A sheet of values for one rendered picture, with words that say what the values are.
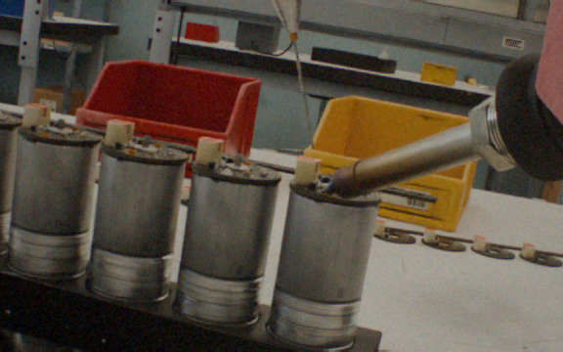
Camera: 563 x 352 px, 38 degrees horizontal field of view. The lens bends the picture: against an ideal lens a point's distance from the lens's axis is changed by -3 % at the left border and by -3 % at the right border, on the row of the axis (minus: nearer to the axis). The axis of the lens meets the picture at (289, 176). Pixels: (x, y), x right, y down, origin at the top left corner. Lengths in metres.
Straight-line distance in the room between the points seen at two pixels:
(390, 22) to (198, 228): 2.28
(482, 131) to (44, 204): 0.13
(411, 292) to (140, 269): 0.16
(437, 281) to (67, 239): 0.20
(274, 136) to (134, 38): 0.97
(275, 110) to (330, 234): 4.47
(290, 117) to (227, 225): 4.46
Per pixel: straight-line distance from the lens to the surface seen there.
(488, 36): 2.50
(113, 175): 0.24
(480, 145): 0.17
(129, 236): 0.24
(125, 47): 4.89
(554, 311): 0.39
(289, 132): 4.69
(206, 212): 0.23
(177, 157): 0.24
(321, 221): 0.22
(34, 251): 0.25
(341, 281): 0.22
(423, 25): 2.49
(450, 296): 0.37
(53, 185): 0.25
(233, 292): 0.23
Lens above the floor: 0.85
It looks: 10 degrees down
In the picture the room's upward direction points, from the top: 9 degrees clockwise
